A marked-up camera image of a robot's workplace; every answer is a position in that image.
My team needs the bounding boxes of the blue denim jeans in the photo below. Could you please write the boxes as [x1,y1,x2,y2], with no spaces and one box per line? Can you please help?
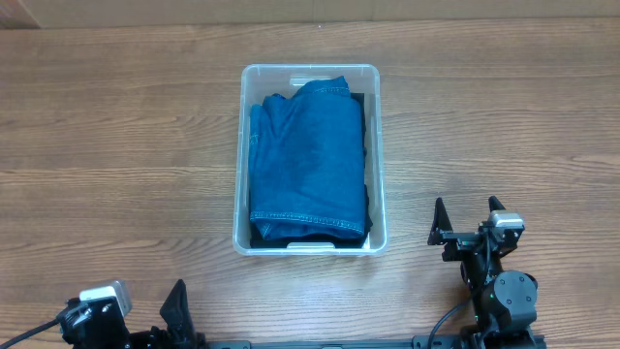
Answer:
[248,77,367,235]

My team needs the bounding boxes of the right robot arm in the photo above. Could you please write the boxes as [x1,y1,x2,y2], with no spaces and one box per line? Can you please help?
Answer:
[414,196,546,349]

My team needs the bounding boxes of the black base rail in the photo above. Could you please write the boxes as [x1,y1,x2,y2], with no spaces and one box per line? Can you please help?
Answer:
[206,334,477,349]

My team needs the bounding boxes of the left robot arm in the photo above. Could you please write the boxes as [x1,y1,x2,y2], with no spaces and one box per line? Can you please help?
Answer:
[56,279,207,349]

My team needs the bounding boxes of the black cloth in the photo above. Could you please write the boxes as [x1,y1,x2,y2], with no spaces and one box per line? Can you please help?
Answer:
[250,214,373,248]
[351,92,367,155]

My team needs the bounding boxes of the clear plastic storage bin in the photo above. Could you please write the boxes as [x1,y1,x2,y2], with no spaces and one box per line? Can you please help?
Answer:
[232,64,388,257]

